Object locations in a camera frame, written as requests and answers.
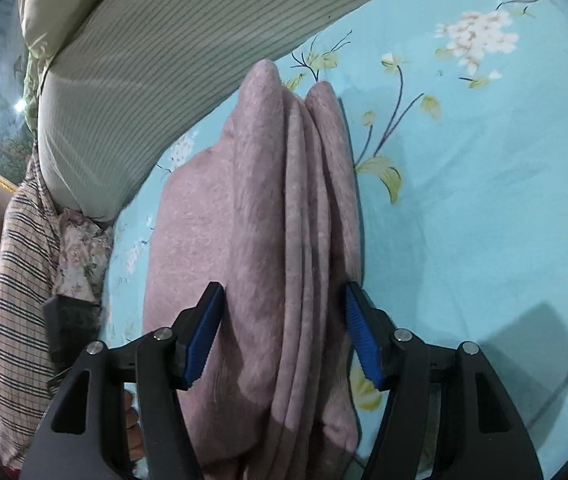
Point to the green striped pillow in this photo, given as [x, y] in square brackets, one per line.
[164, 60]

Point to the floral ruffled cloth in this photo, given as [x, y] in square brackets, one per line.
[81, 260]

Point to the light green pillow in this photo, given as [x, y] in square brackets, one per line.
[54, 10]

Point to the blue floral bed sheet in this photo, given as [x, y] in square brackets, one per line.
[463, 185]

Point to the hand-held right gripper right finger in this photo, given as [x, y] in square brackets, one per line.
[361, 335]

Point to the pink knit sweater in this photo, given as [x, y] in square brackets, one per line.
[264, 210]

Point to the person's left hand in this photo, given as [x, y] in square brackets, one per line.
[133, 420]

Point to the plaid blanket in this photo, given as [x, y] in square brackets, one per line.
[19, 285]

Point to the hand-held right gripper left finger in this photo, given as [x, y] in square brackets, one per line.
[204, 332]

